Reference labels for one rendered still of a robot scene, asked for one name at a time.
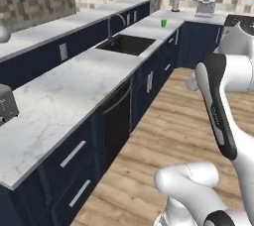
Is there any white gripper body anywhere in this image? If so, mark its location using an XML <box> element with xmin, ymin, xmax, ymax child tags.
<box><xmin>185</xmin><ymin>72</ymin><xmax>199</xmax><ymax>92</ymax></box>

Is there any silver pitcher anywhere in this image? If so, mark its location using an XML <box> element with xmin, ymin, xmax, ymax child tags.
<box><xmin>0</xmin><ymin>13</ymin><xmax>13</xmax><ymax>44</ymax></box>

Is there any navy drawer stack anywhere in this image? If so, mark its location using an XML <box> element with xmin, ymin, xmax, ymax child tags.
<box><xmin>158</xmin><ymin>31</ymin><xmax>182</xmax><ymax>89</ymax></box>

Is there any navy corner cupboard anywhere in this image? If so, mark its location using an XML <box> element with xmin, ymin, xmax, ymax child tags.
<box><xmin>178</xmin><ymin>21</ymin><xmax>224</xmax><ymax>69</ymax></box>

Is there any navy cupboard door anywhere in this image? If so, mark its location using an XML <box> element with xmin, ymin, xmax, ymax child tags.
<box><xmin>131</xmin><ymin>58</ymin><xmax>160</xmax><ymax>132</ymax></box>

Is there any black sink basin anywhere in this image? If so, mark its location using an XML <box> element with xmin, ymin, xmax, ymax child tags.
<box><xmin>95</xmin><ymin>34</ymin><xmax>158</xmax><ymax>57</ymax></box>

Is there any black hob stove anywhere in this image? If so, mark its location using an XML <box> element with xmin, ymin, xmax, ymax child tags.
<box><xmin>219</xmin><ymin>14</ymin><xmax>254</xmax><ymax>53</ymax></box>

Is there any silver coffee machine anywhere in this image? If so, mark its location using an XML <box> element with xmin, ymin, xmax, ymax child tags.
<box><xmin>193</xmin><ymin>0</ymin><xmax>217</xmax><ymax>19</ymax></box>

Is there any white paper towel roll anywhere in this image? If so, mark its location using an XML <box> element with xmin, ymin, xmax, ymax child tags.
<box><xmin>171</xmin><ymin>0</ymin><xmax>182</xmax><ymax>13</ymax></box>

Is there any black dishwasher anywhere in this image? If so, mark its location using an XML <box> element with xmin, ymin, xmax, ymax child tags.
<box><xmin>100</xmin><ymin>76</ymin><xmax>134</xmax><ymax>175</ymax></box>

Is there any silver tap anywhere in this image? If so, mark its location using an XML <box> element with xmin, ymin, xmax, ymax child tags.
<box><xmin>106</xmin><ymin>13</ymin><xmax>128</xmax><ymax>42</ymax></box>

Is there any navy drawer front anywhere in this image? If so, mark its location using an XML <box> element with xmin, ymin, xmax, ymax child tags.
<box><xmin>39</xmin><ymin>114</ymin><xmax>99</xmax><ymax>191</ymax></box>
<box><xmin>49</xmin><ymin>160</ymin><xmax>100</xmax><ymax>226</ymax></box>

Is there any grey toaster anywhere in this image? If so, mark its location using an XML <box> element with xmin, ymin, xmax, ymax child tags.
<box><xmin>0</xmin><ymin>83</ymin><xmax>21</xmax><ymax>128</ymax></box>

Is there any dishwasher handle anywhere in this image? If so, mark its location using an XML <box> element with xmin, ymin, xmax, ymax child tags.
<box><xmin>101</xmin><ymin>90</ymin><xmax>132</xmax><ymax>116</ymax></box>

